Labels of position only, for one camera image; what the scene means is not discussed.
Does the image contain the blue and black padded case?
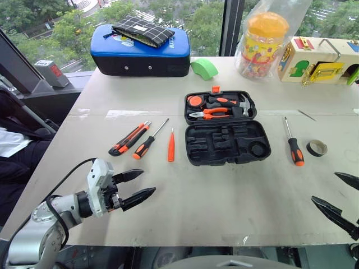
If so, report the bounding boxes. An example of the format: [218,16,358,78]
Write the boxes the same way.
[89,24,192,78]

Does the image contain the grey box with red label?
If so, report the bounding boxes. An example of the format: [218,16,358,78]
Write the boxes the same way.
[34,59,71,89]

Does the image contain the black orange screwdriver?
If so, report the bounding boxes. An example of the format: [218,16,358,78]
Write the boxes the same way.
[283,117,305,167]
[132,118,170,161]

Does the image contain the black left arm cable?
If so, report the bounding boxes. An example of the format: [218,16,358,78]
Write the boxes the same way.
[45,157,98,250]

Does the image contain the wooden latch busy box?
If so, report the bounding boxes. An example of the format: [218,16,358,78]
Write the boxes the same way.
[278,36,359,88]

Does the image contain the thin metal needle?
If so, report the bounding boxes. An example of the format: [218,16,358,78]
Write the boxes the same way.
[297,109,317,122]

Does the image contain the orange tester pen screwdriver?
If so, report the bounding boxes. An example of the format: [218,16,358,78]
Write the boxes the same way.
[167,128,176,163]

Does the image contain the toy jar with orange lid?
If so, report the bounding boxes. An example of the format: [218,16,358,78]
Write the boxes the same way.
[240,11,290,81]

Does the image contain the dark window frame pillar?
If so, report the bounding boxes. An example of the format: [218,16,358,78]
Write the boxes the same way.
[218,0,246,57]

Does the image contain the grey rounded shape with chevron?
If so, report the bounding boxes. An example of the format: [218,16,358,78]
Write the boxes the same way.
[158,254,271,269]

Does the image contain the jar of toys in bag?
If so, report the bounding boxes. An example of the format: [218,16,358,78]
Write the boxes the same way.
[234,0,312,83]

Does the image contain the hammer with black orange handle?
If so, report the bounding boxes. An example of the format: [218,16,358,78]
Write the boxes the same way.
[207,94,255,117]

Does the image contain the orange handled pliers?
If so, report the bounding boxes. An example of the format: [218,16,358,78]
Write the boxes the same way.
[188,107,232,122]

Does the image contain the black tape roll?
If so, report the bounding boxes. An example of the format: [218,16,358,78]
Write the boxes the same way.
[306,139,329,158]

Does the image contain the green arch foam block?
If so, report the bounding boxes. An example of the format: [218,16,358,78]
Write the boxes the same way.
[190,58,219,81]

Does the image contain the orange black tape measure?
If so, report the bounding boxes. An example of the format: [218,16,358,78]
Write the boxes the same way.
[186,95,208,109]

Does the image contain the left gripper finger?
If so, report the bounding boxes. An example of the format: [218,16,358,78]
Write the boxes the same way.
[121,187,157,212]
[113,169,145,184]

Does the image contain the black white grid pouch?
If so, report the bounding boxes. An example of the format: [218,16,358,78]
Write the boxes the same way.
[103,15,176,49]

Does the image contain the black plastic tool case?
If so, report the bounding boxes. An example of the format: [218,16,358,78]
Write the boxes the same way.
[183,85,272,167]

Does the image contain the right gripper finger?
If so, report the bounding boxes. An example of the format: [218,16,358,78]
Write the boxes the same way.
[334,171,359,192]
[311,196,359,242]

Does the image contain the person in dark clothing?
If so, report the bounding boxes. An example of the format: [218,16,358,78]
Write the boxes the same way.
[0,89,60,226]

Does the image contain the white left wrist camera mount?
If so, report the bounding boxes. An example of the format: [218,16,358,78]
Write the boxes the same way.
[86,158,115,218]

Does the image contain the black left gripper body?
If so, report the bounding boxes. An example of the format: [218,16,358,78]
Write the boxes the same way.
[100,174,125,213]

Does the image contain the orange black utility knife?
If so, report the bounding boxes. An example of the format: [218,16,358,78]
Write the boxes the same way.
[108,120,153,157]

